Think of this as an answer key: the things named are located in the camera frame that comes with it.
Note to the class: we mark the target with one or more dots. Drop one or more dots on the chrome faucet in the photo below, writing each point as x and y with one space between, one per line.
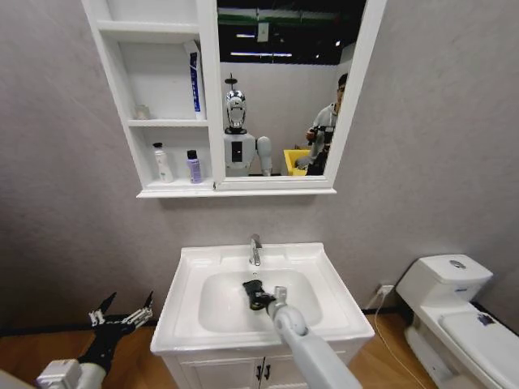
255 251

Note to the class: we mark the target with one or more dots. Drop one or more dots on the white ceramic washbasin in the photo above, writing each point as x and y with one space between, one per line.
227 320

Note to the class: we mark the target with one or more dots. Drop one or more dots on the small clear cup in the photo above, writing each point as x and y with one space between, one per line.
142 112

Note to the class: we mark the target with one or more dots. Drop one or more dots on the purple bottle with black cap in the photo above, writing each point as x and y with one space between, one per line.
194 170

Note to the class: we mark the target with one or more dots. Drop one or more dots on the chrome toilet flush button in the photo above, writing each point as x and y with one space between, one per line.
458 264

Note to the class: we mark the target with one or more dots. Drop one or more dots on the small dark item on toilet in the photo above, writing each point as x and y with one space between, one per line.
485 319

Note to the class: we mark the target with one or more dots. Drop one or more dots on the white wall cabinet with shelves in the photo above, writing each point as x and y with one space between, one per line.
162 81

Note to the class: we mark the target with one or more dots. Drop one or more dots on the white vanity cabinet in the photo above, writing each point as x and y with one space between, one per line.
219 373

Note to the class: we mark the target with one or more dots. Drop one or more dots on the dark towel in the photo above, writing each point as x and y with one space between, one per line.
253 287

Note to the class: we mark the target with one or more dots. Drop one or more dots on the white wall socket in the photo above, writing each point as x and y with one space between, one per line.
386 289

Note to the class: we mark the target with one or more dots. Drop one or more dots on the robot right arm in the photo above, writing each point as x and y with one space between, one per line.
308 348

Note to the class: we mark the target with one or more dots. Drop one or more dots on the white bottle with black cap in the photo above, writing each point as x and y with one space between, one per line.
163 166

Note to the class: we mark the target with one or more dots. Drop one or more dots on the cabinet mirror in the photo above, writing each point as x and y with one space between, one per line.
284 101

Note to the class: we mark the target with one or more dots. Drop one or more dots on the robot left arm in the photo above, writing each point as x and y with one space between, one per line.
69 374

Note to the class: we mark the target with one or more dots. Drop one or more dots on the white toilet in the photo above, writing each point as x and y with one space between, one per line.
458 340

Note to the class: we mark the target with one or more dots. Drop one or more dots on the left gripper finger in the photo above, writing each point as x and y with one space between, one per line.
144 311
103 310

